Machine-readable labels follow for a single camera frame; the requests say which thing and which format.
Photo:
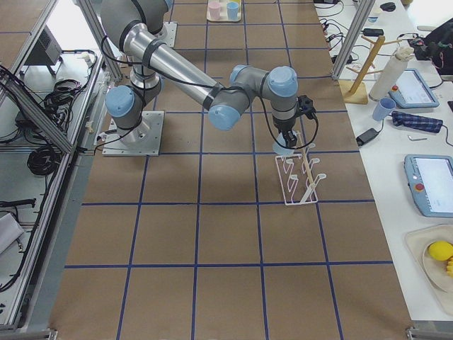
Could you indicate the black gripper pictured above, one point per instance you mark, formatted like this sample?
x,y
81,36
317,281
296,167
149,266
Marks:
x,y
284,125

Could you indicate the light blue ikea cup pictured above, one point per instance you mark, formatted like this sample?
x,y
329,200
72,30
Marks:
x,y
279,147

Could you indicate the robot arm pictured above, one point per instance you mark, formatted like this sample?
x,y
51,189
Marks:
x,y
132,27

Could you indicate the blue cup on desk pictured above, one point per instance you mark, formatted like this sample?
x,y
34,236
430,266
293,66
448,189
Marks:
x,y
384,107

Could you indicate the blue cup on tray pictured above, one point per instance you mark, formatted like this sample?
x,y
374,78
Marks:
x,y
232,10

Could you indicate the pink plastic cup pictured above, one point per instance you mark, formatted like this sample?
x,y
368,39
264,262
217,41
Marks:
x,y
214,9

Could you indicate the wooden stand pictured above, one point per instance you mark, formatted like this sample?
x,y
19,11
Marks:
x,y
355,92

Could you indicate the black power adapter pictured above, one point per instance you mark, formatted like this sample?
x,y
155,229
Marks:
x,y
366,136

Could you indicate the white water bottle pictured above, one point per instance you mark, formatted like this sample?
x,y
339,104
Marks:
x,y
392,71

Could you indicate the teach pendant tablet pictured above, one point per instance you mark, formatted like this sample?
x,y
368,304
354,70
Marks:
x,y
411,91
430,183

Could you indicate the cream plastic tray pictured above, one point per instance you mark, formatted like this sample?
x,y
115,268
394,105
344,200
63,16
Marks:
x,y
224,12

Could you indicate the blue plaid cloth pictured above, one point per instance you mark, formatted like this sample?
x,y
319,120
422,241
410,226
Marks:
x,y
416,122

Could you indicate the cream tray with fruit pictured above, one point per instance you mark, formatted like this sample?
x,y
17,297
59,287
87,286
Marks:
x,y
435,271

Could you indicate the yellow lemon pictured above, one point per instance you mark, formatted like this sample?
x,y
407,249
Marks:
x,y
440,250

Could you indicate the white wire dish rack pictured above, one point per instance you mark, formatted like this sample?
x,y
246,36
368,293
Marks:
x,y
294,170

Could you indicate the aluminium frame post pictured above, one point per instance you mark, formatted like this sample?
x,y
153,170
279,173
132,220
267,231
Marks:
x,y
357,23

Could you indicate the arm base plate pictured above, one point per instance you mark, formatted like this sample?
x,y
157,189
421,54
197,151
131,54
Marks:
x,y
168,33
144,140

